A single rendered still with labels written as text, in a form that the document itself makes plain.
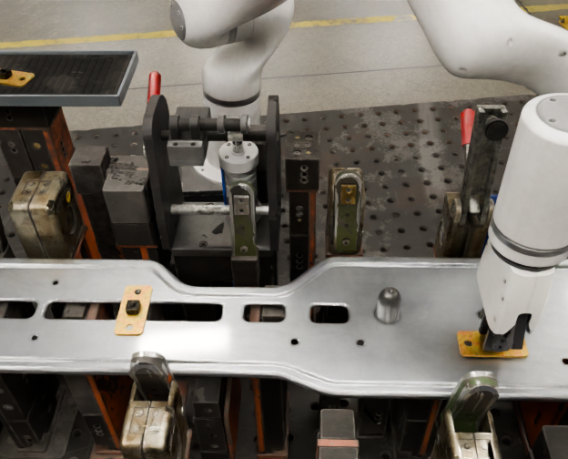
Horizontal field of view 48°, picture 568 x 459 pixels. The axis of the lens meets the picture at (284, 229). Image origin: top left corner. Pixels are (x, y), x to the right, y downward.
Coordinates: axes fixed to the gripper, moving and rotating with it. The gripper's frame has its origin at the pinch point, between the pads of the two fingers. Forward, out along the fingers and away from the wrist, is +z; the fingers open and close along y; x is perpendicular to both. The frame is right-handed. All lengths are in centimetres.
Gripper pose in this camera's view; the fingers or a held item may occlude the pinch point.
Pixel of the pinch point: (496, 331)
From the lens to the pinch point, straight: 83.3
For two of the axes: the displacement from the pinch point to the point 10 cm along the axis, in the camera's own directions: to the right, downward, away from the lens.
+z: 0.2, 7.2, 6.9
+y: -0.3, 6.9, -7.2
